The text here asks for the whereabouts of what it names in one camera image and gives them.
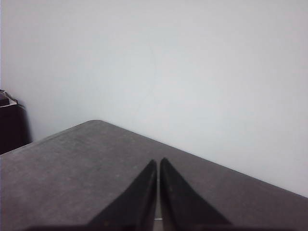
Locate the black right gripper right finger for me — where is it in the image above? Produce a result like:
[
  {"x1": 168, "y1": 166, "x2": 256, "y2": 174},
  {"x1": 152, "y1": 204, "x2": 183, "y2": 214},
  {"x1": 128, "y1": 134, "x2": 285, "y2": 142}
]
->
[{"x1": 160, "y1": 158, "x2": 308, "y2": 231}]

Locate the dark object at table edge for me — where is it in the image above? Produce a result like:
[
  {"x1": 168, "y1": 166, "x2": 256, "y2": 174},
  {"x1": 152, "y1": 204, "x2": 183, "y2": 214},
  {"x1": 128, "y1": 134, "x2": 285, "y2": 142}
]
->
[{"x1": 0, "y1": 90, "x2": 32, "y2": 154}]

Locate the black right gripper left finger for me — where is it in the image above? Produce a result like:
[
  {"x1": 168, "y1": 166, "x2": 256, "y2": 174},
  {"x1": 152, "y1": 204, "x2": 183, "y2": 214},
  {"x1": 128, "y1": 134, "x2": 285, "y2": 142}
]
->
[{"x1": 28, "y1": 160, "x2": 157, "y2": 231}]

